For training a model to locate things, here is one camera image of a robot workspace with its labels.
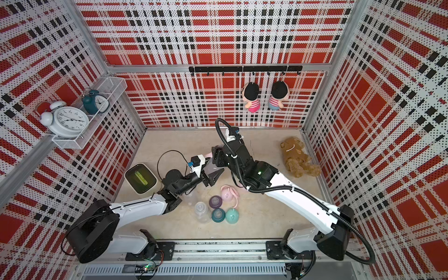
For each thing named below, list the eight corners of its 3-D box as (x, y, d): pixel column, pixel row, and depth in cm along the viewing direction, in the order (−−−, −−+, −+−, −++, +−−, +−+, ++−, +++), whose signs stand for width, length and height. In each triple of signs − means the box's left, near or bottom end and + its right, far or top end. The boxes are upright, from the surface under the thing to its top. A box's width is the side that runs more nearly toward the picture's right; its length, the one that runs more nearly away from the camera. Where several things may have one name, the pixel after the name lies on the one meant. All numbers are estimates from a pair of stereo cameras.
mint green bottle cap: (225, 224, 83) (225, 221, 79) (226, 211, 87) (225, 208, 83) (239, 224, 83) (239, 221, 79) (239, 211, 87) (239, 208, 83)
